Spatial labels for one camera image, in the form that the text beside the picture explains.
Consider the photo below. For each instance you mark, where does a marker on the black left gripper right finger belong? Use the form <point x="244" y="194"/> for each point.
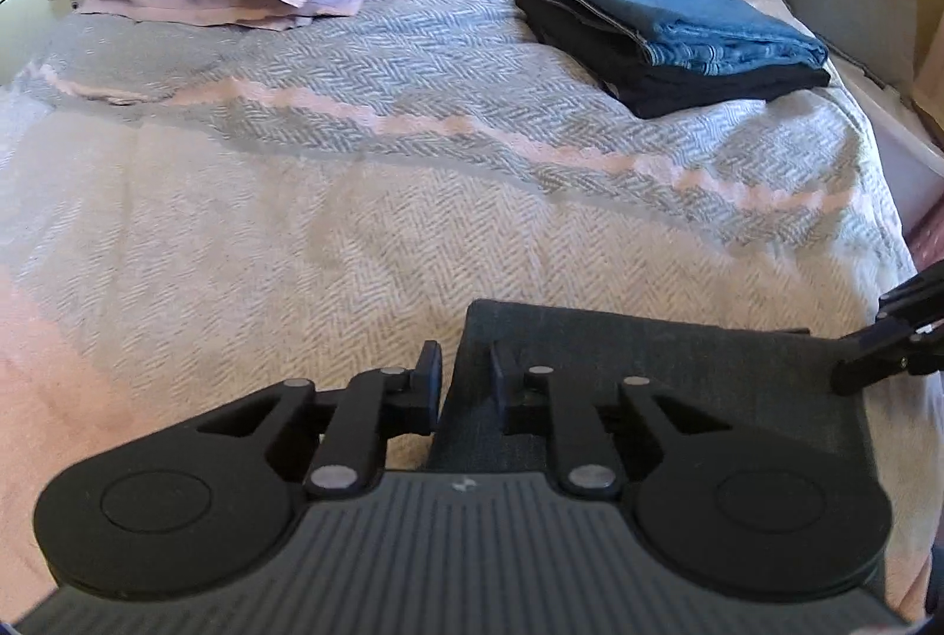
<point x="517" y="396"/>

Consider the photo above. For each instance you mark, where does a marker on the dark grey jeans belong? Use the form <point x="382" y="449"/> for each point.
<point x="774" y="380"/>

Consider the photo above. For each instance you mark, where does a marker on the pink textured bedspread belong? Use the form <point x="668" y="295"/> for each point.
<point x="88" y="383"/>

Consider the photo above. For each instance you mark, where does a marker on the folded blue jeans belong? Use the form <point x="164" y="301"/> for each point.
<point x="709" y="37"/>

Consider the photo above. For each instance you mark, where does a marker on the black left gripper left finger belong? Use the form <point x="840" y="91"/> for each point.
<point x="413" y="395"/>

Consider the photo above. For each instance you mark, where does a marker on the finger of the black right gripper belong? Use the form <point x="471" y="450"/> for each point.
<point x="918" y="301"/>
<point x="890" y="347"/>

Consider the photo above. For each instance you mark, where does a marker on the grey herringbone blanket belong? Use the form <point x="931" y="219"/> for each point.
<point x="395" y="56"/>

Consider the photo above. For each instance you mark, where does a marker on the folded black garment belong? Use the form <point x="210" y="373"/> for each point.
<point x="655" y="91"/>

